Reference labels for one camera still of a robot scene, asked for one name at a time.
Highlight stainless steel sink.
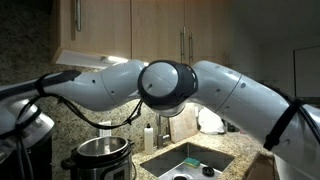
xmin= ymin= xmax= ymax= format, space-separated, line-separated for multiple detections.
xmin=141 ymin=143 xmax=234 ymax=180

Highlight white soap bottle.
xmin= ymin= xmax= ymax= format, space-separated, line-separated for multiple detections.
xmin=144 ymin=124 xmax=153 ymax=154

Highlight green sponge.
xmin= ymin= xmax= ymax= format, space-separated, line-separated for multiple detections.
xmin=183 ymin=157 xmax=200 ymax=168

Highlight wooden upper cabinets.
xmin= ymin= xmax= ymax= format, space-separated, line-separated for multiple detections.
xmin=50 ymin=0 xmax=232 ymax=68

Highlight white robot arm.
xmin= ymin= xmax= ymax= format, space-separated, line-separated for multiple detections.
xmin=0 ymin=60 xmax=320 ymax=180

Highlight stainless steel pressure cooker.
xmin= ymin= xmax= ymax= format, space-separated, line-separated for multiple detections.
xmin=61 ymin=136 xmax=134 ymax=180

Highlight black sink stopper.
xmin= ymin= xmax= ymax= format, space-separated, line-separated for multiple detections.
xmin=202 ymin=167 xmax=215 ymax=177

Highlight white wall outlet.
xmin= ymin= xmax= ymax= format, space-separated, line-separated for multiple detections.
xmin=98 ymin=121 xmax=111 ymax=137

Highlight curved steel faucet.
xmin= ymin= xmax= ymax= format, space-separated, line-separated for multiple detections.
xmin=156 ymin=115 xmax=171 ymax=149

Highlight under-cabinet light strip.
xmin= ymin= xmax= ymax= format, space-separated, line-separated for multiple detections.
xmin=99 ymin=55 xmax=150 ymax=67

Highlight wooden cutting board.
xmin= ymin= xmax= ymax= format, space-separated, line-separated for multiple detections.
xmin=169 ymin=103 xmax=197 ymax=143

